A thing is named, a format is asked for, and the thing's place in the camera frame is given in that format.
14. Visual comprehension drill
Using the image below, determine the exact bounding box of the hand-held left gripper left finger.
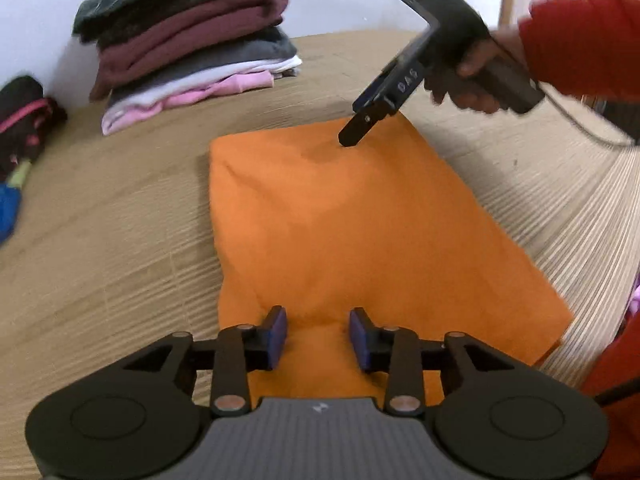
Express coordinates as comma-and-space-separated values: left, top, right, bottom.
122, 305, 288, 417

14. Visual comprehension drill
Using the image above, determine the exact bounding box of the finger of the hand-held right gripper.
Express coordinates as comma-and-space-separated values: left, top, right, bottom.
337, 105, 396, 150

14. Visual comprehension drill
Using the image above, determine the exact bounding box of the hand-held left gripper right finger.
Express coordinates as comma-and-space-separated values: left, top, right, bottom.
348, 306, 518, 417

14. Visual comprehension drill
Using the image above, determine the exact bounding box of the orange shirt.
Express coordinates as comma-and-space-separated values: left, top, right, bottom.
207, 115, 575, 401

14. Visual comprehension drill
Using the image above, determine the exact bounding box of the person's right hand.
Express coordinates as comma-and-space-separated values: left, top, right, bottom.
425, 27, 530, 115

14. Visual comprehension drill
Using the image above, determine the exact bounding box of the pink folded garment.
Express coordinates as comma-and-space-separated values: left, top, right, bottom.
102, 71, 275, 136

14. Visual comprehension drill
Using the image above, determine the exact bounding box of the grey folded garment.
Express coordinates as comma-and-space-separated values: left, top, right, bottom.
107, 27, 298, 106

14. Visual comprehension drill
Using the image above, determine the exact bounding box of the white folded garment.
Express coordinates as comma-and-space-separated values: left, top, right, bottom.
102, 55, 303, 126

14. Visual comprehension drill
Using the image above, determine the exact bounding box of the dark patterned folded garment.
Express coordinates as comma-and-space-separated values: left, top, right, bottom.
95, 0, 291, 38

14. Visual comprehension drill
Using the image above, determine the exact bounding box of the blue garment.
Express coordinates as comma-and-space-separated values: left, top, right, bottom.
0, 182, 23, 246

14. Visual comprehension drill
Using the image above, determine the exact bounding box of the yellow-green cloth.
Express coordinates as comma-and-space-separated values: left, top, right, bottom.
7, 160, 33, 188

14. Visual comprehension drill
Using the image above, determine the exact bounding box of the black garment with pink stripes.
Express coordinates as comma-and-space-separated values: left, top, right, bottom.
0, 76, 68, 181

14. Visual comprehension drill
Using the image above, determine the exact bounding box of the black cable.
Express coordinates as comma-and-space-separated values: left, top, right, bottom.
595, 379, 640, 407
542, 87, 640, 148

